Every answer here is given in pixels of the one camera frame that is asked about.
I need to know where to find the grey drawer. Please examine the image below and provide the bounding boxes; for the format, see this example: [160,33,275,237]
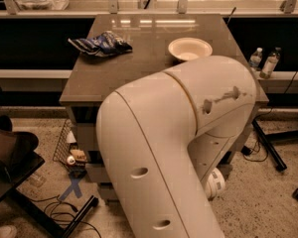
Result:
[76,123,98,151]
[85,164,110,183]
[97,184,118,202]

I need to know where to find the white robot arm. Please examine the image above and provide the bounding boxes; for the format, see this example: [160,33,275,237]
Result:
[96,56,257,238]

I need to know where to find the grey top drawer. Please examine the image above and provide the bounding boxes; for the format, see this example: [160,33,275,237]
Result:
[76,123,98,151]

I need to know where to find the grey bottom drawer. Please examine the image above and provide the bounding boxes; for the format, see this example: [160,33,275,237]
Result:
[97,184,118,202]

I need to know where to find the white paper bowl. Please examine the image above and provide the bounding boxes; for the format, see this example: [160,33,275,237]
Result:
[168,38,213,61]

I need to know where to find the blue chip bag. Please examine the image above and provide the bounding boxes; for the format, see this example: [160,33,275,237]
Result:
[68,31,133,58]

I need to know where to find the blue tape cross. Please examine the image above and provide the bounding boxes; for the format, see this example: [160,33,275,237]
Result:
[60,178,82,200]

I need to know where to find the clear water bottle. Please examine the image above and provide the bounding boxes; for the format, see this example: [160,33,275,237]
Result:
[248,48,262,70]

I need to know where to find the black table leg right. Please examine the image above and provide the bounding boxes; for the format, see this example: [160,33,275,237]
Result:
[252,120,287,173]

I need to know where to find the black table leg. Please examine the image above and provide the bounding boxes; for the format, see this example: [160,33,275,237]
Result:
[8,189,98,238]
[252,120,287,173]

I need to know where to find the green-tinted plastic bottle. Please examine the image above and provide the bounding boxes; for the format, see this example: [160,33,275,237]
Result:
[259,47,281,79]

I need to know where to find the black table leg left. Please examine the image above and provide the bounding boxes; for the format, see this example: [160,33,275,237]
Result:
[8,189,98,238]

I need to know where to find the white shoe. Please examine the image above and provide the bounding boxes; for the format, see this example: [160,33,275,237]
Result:
[0,225,17,238]

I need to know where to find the wire mesh basket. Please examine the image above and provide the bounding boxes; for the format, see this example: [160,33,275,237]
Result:
[53,119,85,173]

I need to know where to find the black floor cable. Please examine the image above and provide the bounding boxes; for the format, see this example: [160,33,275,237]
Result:
[26,195,103,238]

